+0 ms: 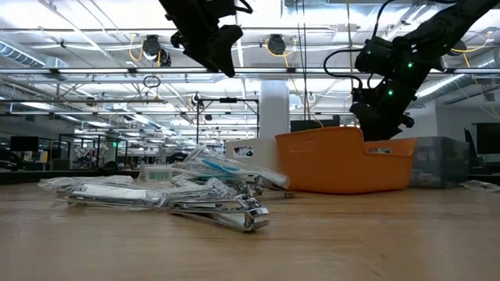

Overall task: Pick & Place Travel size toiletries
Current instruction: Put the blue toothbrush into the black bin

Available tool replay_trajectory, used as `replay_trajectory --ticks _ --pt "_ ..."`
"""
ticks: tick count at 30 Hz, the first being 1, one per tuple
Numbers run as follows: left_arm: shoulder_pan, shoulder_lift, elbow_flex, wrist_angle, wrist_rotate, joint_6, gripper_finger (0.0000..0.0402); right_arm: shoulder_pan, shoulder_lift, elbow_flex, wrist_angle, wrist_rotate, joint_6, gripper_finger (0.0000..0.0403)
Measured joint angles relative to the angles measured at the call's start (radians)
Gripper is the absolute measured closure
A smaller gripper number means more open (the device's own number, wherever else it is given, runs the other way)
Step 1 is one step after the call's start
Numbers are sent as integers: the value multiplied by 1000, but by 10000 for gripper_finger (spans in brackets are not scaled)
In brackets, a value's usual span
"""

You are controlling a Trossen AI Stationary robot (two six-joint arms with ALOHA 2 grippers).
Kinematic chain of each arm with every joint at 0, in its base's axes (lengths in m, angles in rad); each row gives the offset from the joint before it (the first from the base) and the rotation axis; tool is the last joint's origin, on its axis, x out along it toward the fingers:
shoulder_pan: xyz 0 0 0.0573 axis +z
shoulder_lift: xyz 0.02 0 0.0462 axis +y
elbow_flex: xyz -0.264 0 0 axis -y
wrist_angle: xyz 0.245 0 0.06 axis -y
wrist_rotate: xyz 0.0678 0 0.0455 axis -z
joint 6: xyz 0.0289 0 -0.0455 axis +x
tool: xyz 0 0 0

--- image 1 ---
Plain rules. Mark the white teal floss packet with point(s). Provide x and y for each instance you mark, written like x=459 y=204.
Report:
x=158 y=173

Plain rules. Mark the clear crinkled plastic packet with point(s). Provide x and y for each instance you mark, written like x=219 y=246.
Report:
x=78 y=181

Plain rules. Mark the clear toothbrush plastic packet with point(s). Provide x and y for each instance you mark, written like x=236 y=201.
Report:
x=199 y=154

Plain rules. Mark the silver item plastic packet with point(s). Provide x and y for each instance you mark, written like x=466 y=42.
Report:
x=113 y=195

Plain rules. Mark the orange plastic bin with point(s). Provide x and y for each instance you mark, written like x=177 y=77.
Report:
x=332 y=164

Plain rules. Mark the blue toothbrush plastic packet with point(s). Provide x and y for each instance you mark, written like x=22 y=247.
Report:
x=218 y=167

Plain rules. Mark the small clear plastic packet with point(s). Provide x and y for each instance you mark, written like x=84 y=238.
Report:
x=480 y=185

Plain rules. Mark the white building column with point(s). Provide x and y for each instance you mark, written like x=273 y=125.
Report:
x=274 y=109

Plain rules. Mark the black monitor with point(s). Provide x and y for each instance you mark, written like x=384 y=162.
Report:
x=24 y=143
x=486 y=138
x=312 y=125

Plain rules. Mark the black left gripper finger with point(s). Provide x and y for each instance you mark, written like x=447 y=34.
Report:
x=195 y=52
x=224 y=47

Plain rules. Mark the white plastic bin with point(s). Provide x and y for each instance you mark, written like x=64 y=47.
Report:
x=258 y=154

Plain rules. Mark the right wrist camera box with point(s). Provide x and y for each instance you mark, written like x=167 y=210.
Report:
x=373 y=54

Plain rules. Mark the clear grey plastic bin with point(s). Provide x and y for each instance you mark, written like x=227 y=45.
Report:
x=441 y=164

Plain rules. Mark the black rig stand frame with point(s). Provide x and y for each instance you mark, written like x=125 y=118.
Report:
x=228 y=100

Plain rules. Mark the silver air duct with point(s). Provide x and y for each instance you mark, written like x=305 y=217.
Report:
x=437 y=86
x=23 y=56

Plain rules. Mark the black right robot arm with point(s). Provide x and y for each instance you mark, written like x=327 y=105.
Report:
x=449 y=23

